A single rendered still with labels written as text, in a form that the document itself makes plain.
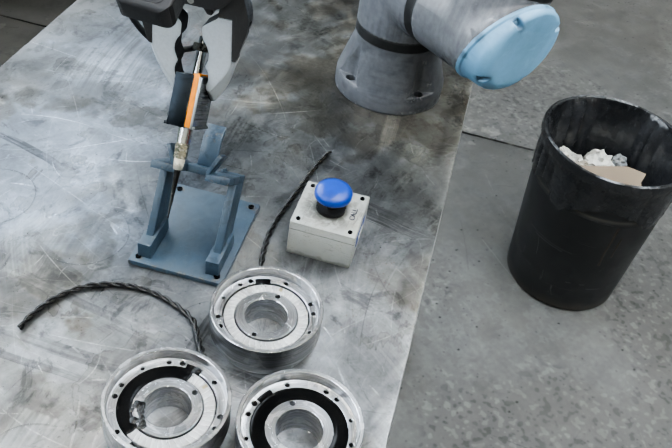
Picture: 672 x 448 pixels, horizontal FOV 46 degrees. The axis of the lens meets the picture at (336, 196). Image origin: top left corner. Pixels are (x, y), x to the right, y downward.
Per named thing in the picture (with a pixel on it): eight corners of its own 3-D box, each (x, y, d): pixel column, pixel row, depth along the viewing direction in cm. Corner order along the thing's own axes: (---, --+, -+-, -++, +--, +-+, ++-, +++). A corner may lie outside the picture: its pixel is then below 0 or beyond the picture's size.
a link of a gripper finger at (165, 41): (200, 67, 77) (212, -19, 71) (176, 99, 72) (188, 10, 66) (169, 56, 77) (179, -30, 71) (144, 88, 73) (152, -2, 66)
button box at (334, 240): (349, 269, 85) (356, 236, 82) (286, 251, 86) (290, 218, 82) (366, 220, 91) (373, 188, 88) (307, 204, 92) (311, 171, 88)
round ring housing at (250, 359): (325, 378, 74) (330, 350, 71) (210, 382, 72) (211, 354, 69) (311, 292, 82) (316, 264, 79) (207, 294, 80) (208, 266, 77)
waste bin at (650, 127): (625, 339, 190) (702, 205, 162) (487, 300, 194) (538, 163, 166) (623, 244, 216) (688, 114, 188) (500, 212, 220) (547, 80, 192)
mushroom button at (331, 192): (342, 239, 84) (348, 204, 81) (305, 229, 85) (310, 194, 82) (351, 215, 87) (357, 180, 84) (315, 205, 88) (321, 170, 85)
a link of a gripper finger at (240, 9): (256, 57, 70) (250, -40, 64) (250, 66, 68) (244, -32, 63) (204, 50, 70) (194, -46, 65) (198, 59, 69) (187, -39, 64)
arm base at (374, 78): (349, 45, 119) (358, -16, 113) (448, 70, 118) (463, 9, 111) (322, 98, 108) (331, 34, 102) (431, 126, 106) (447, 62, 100)
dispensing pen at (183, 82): (144, 215, 72) (182, 29, 69) (160, 209, 76) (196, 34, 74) (168, 221, 72) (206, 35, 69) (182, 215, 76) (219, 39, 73)
